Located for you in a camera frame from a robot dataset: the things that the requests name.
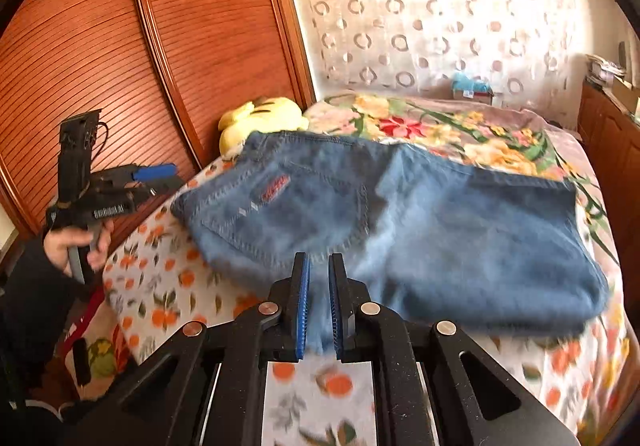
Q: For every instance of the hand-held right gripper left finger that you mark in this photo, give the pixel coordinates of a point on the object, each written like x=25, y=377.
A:
x=302, y=311

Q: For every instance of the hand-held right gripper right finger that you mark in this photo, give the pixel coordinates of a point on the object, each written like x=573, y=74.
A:
x=334, y=316

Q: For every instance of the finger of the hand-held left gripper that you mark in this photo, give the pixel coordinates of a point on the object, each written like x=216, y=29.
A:
x=155, y=170
x=165, y=183

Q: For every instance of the blue denim pants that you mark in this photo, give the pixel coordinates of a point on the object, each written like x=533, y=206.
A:
x=425, y=236

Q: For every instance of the person's left forearm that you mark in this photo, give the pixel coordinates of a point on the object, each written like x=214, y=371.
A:
x=30, y=306

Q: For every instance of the person's left hand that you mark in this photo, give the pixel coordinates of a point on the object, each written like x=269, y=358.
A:
x=57, y=243

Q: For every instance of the orange-print bed sheet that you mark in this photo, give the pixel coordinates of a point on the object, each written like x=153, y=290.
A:
x=165, y=286

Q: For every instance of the yellow plush toy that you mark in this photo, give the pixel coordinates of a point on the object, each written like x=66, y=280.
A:
x=260, y=118

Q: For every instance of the wooden louvered wardrobe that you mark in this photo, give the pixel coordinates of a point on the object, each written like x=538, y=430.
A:
x=200, y=50

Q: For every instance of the small box with blue packet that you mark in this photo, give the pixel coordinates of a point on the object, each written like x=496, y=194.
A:
x=472, y=88

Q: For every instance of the wooden side cabinet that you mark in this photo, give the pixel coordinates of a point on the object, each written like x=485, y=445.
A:
x=615, y=150

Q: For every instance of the stack of papers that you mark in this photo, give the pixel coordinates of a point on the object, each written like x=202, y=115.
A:
x=602, y=68

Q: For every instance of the cardboard box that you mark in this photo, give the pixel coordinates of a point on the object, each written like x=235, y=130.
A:
x=627, y=93

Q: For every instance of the circle-patterned wall cloth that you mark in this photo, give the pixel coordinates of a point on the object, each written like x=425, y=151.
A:
x=425, y=0

